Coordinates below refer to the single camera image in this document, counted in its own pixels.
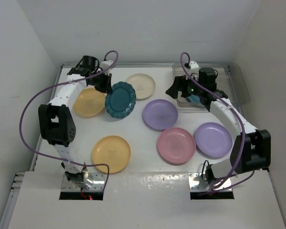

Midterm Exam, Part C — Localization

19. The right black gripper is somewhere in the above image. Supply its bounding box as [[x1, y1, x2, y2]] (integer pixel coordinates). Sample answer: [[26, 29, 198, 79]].
[[166, 73, 204, 99]]

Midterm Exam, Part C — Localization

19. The yellow plate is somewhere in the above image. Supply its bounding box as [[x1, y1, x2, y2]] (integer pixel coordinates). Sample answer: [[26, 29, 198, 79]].
[[73, 88, 107, 117], [92, 135, 131, 174]]

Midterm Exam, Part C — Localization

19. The teal scalloped plate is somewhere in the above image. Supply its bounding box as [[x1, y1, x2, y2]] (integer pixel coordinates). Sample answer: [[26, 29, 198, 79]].
[[105, 81, 136, 119], [187, 94, 200, 104]]

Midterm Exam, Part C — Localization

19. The purple plate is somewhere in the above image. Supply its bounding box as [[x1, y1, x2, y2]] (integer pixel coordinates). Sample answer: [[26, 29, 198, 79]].
[[194, 122, 233, 158], [143, 99, 178, 130]]

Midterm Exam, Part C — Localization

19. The cream plate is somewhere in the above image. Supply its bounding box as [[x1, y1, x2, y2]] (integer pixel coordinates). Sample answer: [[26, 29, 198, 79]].
[[126, 73, 156, 100]]

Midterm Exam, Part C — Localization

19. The pink plate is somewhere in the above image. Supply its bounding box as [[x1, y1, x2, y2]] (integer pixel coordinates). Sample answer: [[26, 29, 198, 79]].
[[157, 127, 196, 164]]

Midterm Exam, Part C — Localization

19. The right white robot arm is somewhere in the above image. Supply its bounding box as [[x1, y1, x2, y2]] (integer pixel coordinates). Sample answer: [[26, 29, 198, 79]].
[[165, 68, 271, 195]]

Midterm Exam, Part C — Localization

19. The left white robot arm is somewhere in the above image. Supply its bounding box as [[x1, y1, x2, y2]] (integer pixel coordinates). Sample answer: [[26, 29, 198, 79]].
[[38, 55, 114, 190]]

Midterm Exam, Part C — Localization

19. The clear plastic bin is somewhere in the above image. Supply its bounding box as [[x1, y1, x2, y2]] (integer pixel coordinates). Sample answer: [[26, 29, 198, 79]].
[[172, 62, 251, 109]]

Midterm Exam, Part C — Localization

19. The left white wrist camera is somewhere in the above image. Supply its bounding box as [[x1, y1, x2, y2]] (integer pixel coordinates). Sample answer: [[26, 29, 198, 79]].
[[100, 60, 115, 71]]

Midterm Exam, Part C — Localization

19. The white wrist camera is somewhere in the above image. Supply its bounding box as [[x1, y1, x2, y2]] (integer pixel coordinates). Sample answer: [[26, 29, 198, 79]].
[[185, 61, 200, 71], [100, 60, 115, 71]]

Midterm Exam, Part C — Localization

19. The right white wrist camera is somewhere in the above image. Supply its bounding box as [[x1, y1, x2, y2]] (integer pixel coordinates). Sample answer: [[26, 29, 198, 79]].
[[185, 61, 200, 71]]

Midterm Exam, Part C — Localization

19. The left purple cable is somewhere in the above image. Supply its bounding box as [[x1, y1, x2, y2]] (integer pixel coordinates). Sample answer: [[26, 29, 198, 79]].
[[19, 50, 120, 191]]

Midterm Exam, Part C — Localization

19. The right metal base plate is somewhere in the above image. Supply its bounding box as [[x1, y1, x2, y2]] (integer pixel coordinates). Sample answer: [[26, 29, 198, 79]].
[[188, 172, 233, 193]]

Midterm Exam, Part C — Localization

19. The metal base plate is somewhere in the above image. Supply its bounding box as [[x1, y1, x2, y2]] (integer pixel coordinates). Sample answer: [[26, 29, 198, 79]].
[[188, 172, 233, 193], [61, 173, 107, 192]]

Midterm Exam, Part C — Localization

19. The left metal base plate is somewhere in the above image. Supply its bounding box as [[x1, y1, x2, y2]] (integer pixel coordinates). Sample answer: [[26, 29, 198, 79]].
[[61, 173, 107, 192]]

